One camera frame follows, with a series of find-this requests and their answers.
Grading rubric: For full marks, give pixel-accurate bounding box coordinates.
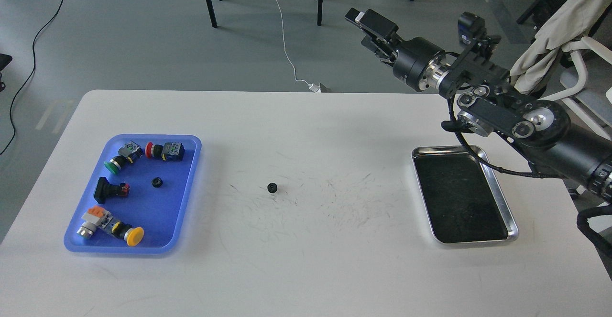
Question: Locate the white cable on floor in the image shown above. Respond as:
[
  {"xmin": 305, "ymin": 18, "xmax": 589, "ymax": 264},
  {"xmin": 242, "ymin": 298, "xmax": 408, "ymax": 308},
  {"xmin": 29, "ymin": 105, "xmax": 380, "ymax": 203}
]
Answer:
[{"xmin": 233, "ymin": 0, "xmax": 330, "ymax": 93}]

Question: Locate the blue plastic tray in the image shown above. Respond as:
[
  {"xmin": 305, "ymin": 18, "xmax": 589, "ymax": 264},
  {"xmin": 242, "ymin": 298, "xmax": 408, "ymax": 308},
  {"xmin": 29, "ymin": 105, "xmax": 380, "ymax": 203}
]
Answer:
[{"xmin": 64, "ymin": 134, "xmax": 202, "ymax": 254}]

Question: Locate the silver metal tray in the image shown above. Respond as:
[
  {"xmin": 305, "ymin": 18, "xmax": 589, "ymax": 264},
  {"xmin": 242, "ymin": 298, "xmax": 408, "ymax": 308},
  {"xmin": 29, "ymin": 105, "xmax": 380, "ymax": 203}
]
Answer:
[{"xmin": 412, "ymin": 145, "xmax": 519, "ymax": 247}]

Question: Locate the beige cloth on chair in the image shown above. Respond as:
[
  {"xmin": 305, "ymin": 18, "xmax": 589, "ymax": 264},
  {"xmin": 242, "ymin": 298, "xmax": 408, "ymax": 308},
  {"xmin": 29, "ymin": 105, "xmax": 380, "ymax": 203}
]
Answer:
[{"xmin": 510, "ymin": 0, "xmax": 611, "ymax": 94}]

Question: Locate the small black gear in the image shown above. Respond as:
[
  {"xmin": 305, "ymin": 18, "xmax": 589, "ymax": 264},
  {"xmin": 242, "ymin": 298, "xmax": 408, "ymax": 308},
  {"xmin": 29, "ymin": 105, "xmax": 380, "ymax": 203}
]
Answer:
[
  {"xmin": 267, "ymin": 182, "xmax": 278, "ymax": 194},
  {"xmin": 151, "ymin": 177, "xmax": 164, "ymax": 188}
]

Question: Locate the white chair frame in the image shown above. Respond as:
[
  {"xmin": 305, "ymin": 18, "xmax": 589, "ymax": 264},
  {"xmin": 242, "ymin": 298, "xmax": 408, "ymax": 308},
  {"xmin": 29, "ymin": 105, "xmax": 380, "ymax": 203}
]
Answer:
[{"xmin": 543, "ymin": 36, "xmax": 612, "ymax": 140}]

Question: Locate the orange grey contact block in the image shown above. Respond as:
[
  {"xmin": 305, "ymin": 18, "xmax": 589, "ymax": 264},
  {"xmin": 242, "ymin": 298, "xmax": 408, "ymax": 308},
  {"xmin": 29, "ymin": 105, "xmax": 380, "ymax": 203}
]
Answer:
[{"xmin": 76, "ymin": 206, "xmax": 112, "ymax": 239}]

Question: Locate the yellow push button switch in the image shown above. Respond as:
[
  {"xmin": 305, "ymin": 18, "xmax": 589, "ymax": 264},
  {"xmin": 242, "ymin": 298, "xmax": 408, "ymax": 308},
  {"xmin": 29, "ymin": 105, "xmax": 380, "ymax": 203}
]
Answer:
[{"xmin": 105, "ymin": 219, "xmax": 144, "ymax": 247}]

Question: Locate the black selector switch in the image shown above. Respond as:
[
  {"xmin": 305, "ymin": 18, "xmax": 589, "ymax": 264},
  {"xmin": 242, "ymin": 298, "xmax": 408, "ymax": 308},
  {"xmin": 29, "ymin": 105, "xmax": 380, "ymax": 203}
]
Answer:
[{"xmin": 93, "ymin": 177, "xmax": 131, "ymax": 204}]

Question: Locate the red push button switch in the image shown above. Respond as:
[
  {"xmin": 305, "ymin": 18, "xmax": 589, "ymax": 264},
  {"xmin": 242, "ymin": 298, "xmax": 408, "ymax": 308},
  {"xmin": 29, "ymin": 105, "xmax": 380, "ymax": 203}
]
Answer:
[{"xmin": 144, "ymin": 142, "xmax": 185, "ymax": 162}]

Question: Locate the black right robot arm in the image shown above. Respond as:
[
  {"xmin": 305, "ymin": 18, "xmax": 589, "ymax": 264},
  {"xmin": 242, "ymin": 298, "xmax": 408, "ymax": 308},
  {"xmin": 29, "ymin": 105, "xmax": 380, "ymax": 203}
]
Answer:
[{"xmin": 345, "ymin": 8, "xmax": 612, "ymax": 257}]

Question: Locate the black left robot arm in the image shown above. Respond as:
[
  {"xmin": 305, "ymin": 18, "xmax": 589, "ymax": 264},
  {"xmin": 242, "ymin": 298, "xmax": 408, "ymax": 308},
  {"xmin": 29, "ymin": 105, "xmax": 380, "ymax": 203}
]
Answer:
[{"xmin": 0, "ymin": 53, "xmax": 13, "ymax": 92}]

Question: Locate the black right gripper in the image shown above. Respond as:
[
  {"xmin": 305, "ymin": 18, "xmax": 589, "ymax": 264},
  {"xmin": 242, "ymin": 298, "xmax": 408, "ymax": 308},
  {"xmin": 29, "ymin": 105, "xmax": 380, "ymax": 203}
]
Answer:
[{"xmin": 345, "ymin": 8, "xmax": 450, "ymax": 92}]

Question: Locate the black cable on floor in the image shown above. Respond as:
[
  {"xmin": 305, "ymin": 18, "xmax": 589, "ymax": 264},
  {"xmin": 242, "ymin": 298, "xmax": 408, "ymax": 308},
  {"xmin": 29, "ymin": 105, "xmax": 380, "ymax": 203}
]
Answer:
[{"xmin": 0, "ymin": 0, "xmax": 115, "ymax": 157}]

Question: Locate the green push button switch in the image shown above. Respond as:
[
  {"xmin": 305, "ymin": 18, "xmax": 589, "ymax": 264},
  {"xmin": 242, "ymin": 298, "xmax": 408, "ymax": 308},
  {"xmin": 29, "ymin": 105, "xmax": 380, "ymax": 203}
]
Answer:
[{"xmin": 104, "ymin": 141, "xmax": 143, "ymax": 175}]

